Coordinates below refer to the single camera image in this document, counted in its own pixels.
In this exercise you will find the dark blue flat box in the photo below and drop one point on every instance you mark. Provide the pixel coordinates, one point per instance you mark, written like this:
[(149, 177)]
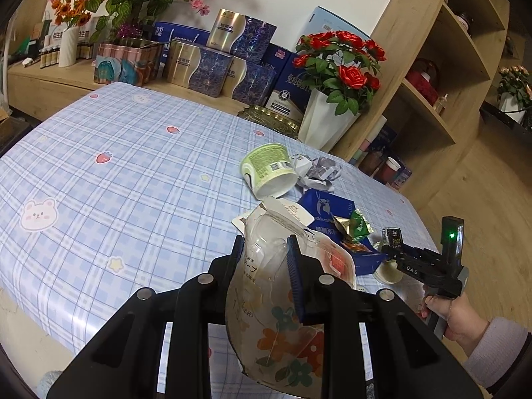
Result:
[(183, 35)]

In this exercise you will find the white ribbed vase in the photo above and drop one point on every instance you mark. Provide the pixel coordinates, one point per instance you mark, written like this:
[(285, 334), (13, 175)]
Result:
[(68, 48)]

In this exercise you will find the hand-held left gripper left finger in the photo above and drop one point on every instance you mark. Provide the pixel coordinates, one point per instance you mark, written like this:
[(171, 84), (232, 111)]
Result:
[(220, 274)]

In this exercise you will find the green paper cup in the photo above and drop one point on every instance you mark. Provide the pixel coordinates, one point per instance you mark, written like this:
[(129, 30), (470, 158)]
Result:
[(268, 170)]

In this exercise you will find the red orange wrapper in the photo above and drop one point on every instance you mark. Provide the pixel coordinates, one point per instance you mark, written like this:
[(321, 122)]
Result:
[(355, 247)]

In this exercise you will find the white faceted vase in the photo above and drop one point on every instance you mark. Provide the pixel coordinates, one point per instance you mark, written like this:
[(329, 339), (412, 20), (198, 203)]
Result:
[(326, 120)]

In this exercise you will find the red jar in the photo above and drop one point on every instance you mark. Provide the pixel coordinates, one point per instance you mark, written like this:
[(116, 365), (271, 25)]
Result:
[(422, 81)]

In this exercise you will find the blue paper box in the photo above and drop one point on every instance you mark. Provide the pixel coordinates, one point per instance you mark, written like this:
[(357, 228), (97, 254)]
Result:
[(324, 208)]

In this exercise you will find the wooden shelf unit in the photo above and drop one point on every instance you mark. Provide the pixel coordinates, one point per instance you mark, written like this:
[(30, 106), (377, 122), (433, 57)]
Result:
[(415, 50)]

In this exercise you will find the blue plaid tablecloth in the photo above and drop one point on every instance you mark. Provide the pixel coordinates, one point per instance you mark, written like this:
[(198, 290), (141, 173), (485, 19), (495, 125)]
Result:
[(124, 191)]

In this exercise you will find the blue white gift box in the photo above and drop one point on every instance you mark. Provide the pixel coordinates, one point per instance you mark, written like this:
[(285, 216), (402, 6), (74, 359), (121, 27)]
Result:
[(286, 87)]

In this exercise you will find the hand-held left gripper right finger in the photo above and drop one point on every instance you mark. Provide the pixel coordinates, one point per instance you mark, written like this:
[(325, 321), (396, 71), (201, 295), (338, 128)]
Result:
[(296, 274)]

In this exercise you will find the dark blue book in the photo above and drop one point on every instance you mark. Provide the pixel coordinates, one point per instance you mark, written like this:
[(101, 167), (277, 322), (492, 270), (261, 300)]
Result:
[(384, 141)]

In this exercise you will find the red paper cup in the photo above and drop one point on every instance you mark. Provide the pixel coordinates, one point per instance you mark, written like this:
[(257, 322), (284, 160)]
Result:
[(388, 170)]

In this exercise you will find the dark glass jar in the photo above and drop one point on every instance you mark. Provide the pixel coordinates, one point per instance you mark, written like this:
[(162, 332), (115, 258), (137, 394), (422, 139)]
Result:
[(463, 23)]

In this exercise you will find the purple box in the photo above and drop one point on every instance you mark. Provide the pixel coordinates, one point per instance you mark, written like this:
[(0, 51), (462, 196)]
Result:
[(402, 176)]

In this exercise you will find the row of small bottles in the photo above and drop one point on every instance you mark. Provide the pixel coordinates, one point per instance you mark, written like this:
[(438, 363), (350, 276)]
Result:
[(48, 56)]

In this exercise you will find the orange flower bunch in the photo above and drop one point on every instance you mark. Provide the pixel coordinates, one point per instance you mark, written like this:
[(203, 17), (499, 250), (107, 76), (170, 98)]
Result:
[(70, 10)]

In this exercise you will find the pastel paper roll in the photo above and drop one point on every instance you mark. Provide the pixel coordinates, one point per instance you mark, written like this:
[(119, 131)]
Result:
[(360, 151)]

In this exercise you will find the gold foil wrapper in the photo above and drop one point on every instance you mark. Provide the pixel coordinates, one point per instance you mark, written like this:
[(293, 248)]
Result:
[(343, 224)]

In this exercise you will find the light blue flat box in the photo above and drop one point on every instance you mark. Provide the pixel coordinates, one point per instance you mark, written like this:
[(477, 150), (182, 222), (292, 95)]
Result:
[(328, 20)]

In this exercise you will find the green snack wrapper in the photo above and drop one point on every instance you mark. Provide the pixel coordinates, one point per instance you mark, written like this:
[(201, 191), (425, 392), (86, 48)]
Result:
[(360, 226)]

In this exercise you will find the clear floral plastic bag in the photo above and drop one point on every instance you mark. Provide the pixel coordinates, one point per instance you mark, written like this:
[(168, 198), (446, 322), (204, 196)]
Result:
[(257, 282)]

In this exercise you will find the white paper lid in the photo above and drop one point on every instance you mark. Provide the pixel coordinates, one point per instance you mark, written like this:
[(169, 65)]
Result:
[(291, 214)]

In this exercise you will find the red rose bouquet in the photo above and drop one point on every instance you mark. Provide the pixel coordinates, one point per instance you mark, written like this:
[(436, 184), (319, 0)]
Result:
[(338, 64)]

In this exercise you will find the potted pink roses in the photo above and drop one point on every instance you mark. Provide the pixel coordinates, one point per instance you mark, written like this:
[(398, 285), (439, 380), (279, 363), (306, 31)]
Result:
[(514, 87)]

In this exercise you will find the wooden sideboard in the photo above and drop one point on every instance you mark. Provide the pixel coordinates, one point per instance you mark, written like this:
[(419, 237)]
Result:
[(50, 87)]

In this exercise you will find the gold plastic tray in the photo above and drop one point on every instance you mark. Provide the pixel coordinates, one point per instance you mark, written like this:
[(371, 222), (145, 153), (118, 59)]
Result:
[(270, 118)]

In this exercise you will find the person's right forearm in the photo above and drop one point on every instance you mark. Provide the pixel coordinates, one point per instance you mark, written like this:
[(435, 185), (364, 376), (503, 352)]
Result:
[(498, 349)]

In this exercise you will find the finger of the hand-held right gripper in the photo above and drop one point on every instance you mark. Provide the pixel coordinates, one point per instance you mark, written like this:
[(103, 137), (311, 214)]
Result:
[(392, 252)]

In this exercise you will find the pink ribbed planter box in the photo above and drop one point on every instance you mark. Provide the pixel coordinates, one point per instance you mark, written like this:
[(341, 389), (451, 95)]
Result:
[(133, 56)]

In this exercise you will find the person's right hand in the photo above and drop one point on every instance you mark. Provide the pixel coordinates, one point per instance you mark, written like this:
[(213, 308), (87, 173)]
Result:
[(462, 316)]

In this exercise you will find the gold blue gift box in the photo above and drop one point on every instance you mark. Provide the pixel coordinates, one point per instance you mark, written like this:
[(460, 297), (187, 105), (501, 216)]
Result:
[(249, 81), (195, 70), (241, 31)]

